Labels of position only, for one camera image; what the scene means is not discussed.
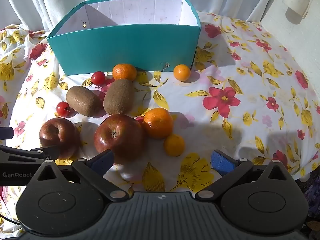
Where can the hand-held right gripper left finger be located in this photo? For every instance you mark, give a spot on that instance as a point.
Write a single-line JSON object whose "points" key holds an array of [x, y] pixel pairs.
{"points": [[103, 160]]}

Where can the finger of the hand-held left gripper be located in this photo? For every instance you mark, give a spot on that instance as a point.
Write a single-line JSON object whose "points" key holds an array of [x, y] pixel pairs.
{"points": [[32, 152], [6, 133]]}

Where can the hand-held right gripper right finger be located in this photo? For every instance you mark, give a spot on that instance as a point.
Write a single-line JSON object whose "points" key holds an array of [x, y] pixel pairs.
{"points": [[221, 162]]}

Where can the small red apple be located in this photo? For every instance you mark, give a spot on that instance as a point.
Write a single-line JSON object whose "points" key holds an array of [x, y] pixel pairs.
{"points": [[58, 135]]}

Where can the small round orange kumquat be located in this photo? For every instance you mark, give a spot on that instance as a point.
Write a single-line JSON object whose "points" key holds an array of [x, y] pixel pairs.
{"points": [[182, 72], [174, 145]]}

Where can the brown kiwi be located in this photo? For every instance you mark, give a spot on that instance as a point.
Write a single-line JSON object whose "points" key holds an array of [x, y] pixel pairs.
{"points": [[83, 101], [118, 96]]}

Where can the teal cardboard box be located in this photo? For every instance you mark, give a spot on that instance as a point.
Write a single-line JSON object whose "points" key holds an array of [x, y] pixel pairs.
{"points": [[125, 47]]}

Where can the large red apple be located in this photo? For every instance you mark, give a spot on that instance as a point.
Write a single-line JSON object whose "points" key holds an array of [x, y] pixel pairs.
{"points": [[120, 136]]}

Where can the red cherry tomato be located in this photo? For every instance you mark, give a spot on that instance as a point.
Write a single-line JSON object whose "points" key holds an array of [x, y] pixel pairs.
{"points": [[98, 78], [63, 109]]}

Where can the large orange mandarin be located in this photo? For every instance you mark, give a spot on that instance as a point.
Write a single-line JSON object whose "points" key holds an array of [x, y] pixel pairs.
{"points": [[158, 123]]}

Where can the floral white tablecloth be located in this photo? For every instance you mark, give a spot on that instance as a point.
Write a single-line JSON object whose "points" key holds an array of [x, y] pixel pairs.
{"points": [[250, 80]]}

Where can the dark patterned cloth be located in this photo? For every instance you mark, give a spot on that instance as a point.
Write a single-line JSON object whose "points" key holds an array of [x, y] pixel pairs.
{"points": [[312, 200]]}

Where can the white curtain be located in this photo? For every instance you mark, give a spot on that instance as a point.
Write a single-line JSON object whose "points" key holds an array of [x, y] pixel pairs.
{"points": [[50, 0]]}

